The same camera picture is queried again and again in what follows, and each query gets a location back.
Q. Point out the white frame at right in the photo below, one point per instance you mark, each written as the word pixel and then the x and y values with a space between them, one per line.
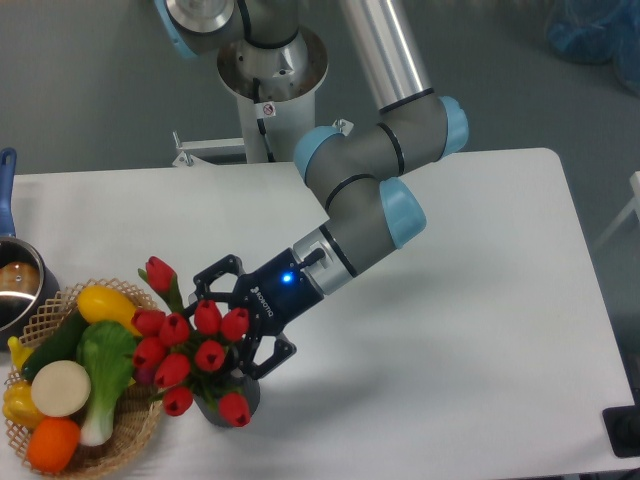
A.
pixel 631 209

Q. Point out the beige round disc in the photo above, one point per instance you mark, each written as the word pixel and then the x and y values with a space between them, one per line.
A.
pixel 61 388

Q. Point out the dark grey ribbed vase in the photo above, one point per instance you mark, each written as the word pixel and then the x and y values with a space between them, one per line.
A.
pixel 233 406

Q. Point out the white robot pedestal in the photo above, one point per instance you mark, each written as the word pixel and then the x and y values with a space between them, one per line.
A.
pixel 275 90

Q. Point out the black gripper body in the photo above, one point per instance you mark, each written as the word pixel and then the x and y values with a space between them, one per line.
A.
pixel 278 292

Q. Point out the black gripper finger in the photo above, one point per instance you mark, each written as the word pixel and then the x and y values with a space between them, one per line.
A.
pixel 219 283
pixel 257 355

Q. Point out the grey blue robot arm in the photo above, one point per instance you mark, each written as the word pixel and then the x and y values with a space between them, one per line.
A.
pixel 358 181

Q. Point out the yellow bell pepper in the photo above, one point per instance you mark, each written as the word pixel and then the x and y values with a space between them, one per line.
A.
pixel 19 407

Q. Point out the red tulip bouquet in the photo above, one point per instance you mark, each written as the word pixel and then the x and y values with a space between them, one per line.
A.
pixel 188 355

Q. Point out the black device at edge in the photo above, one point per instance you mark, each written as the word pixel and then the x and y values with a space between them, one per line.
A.
pixel 622 425

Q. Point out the green cucumber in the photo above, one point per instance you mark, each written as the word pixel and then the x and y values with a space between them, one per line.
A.
pixel 60 345

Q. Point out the blue plastic bag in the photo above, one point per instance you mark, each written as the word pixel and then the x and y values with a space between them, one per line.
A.
pixel 597 32

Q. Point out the blue handled saucepan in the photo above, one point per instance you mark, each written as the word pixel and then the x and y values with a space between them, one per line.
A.
pixel 26 281

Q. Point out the orange fruit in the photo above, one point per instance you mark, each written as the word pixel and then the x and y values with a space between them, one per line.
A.
pixel 52 444

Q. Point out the yellow squash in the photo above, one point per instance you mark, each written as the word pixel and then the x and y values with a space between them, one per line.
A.
pixel 97 303

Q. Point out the woven wicker basket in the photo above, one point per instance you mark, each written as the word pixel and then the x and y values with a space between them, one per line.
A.
pixel 84 415

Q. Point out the green bok choy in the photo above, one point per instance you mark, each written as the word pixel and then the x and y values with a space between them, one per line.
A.
pixel 105 351

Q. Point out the dark red radish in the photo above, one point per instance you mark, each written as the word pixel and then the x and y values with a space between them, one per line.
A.
pixel 144 377

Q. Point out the yellow banana tip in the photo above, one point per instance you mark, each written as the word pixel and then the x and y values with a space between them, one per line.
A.
pixel 19 353

